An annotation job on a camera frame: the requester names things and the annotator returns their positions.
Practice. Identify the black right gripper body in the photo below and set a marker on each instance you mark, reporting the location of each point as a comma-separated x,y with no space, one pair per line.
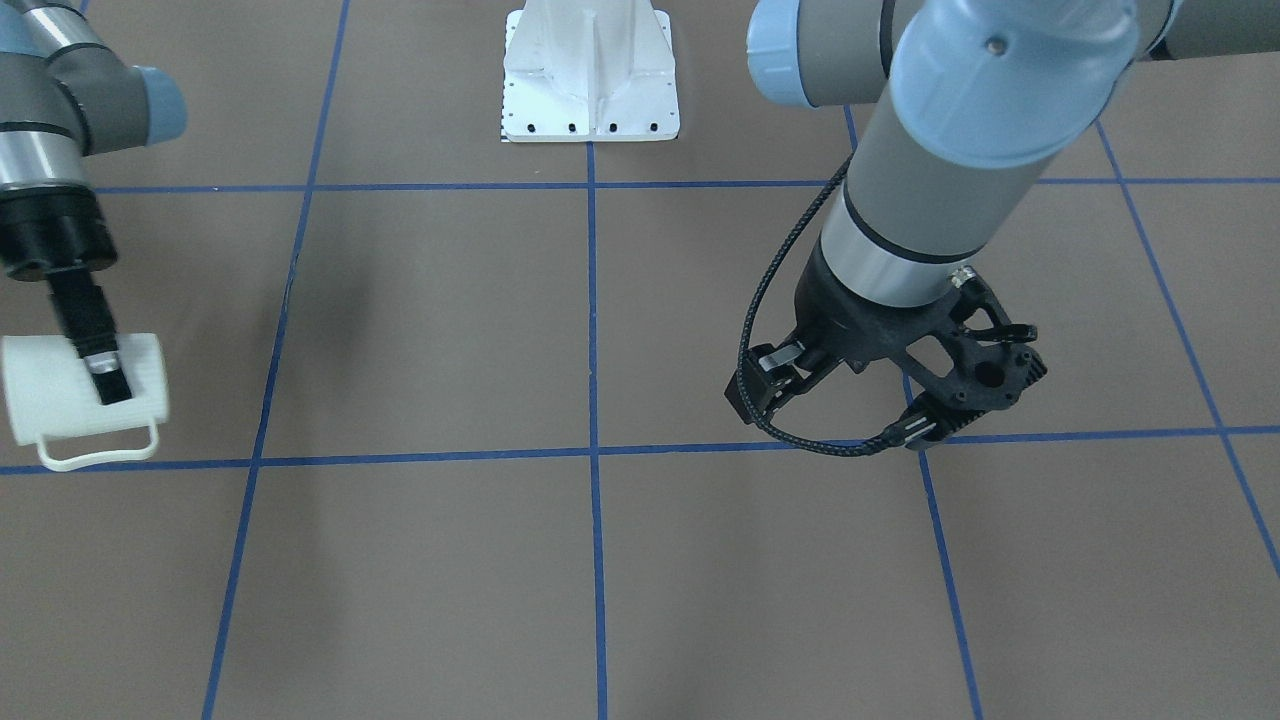
45,238

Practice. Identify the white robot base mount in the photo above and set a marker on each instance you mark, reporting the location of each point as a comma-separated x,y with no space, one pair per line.
589,71

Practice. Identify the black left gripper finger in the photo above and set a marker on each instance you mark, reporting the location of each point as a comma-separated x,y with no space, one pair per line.
765,380
804,369

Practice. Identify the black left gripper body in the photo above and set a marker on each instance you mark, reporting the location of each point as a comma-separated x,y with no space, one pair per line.
853,312

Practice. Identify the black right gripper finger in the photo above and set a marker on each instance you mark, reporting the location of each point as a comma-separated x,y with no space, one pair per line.
85,319

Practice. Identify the white ribbed mug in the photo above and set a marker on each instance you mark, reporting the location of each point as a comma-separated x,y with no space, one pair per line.
50,396

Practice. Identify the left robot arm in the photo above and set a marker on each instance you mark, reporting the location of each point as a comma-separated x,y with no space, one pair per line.
973,100

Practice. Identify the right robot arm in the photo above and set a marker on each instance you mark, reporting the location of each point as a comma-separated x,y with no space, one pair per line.
66,96

